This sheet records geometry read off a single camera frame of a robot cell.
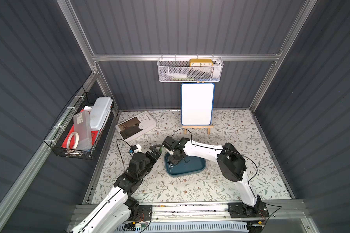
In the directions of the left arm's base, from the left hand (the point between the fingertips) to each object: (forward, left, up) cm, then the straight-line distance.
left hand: (159, 150), depth 77 cm
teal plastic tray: (-2, -22, -15) cm, 27 cm away
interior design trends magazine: (+29, +21, -14) cm, 39 cm away
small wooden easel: (+27, -25, -14) cm, 39 cm away
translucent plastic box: (+5, +36, +15) cm, 39 cm away
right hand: (+4, -9, -16) cm, 19 cm away
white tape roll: (-1, +40, +13) cm, 42 cm away
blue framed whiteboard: (+31, -23, +5) cm, 39 cm away
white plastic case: (+13, +30, +16) cm, 36 cm away
